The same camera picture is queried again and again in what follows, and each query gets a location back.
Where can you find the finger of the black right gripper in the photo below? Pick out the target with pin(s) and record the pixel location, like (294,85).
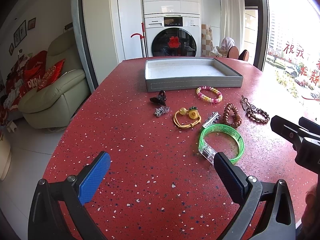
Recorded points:
(309,125)
(289,131)

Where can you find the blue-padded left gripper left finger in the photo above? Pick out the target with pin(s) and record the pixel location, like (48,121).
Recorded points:
(46,220)

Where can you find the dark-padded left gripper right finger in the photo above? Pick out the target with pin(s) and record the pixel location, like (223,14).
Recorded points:
(277,220)

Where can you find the green translucent bangle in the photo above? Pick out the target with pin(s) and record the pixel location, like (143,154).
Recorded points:
(208,152)

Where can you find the silver star hair clip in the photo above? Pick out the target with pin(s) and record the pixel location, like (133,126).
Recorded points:
(212,119)

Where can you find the black hair claw clip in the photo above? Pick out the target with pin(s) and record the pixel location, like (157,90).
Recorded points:
(160,99)

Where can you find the grey jewelry tray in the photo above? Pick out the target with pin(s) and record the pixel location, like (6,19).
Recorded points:
(177,73)

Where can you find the brown round chair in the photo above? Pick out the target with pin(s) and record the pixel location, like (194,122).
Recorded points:
(233,53)
(244,56)

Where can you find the white cloth on chair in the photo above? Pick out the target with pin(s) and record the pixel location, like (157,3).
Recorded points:
(222,50)

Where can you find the cream leather armchair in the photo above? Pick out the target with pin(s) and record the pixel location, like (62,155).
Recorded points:
(54,105)

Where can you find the checkered tote bag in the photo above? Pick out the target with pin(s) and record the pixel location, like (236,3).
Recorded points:
(206,40)

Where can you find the red embroidered cushion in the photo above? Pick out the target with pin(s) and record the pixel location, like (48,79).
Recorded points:
(51,75)

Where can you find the white curtain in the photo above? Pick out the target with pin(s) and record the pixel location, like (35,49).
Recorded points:
(232,21)

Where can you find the white front-load washing machine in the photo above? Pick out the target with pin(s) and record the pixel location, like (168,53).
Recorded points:
(173,34)

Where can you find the red handled mop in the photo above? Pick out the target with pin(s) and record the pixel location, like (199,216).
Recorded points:
(142,38)

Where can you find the small framed wall picture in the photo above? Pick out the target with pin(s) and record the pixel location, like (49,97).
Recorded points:
(31,24)

